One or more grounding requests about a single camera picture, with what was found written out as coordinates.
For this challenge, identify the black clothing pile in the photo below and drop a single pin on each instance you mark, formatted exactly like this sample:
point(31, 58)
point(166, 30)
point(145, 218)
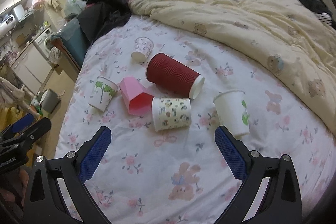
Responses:
point(101, 16)

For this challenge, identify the cream bear print duvet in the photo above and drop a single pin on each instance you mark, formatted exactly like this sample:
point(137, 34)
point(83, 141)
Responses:
point(282, 35)

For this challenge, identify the white washing machine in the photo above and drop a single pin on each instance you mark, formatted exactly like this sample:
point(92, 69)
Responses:
point(43, 41)

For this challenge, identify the white cup green drip print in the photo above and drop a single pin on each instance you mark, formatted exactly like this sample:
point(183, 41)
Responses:
point(103, 92)

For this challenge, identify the pink faceted plastic cup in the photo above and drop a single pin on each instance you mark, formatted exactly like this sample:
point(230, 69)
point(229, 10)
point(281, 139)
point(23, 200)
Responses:
point(136, 97)

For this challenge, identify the white plastic bag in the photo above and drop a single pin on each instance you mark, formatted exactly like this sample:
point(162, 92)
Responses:
point(74, 7)

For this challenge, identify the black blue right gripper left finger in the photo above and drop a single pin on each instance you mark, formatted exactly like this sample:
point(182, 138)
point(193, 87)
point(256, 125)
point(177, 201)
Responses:
point(44, 202)

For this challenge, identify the white cup green leaf print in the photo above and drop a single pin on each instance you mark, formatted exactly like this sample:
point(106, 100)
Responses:
point(232, 112)

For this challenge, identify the dark red ribbed paper cup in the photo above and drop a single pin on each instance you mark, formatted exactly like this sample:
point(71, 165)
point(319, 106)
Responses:
point(174, 76)

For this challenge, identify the floral white bed sheet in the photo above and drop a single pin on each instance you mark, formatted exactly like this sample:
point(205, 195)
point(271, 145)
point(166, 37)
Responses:
point(180, 176)

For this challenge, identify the teal bed side cushion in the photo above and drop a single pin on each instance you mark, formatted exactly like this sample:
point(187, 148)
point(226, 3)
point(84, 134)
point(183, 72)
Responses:
point(72, 42)

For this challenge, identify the cartoon print paper cup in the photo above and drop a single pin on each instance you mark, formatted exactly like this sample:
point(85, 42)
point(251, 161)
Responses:
point(171, 113)

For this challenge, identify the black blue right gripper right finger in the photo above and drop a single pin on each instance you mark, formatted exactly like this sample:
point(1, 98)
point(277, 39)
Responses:
point(281, 202)

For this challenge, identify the grey trash bin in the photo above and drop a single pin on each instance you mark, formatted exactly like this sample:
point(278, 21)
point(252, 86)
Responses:
point(49, 100)

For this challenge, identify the dark clothes at headboard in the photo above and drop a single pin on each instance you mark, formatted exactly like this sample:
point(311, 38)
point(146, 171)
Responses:
point(320, 10)

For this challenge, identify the small white patterned paper cup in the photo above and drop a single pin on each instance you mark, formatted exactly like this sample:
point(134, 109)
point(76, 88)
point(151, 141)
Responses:
point(142, 49)

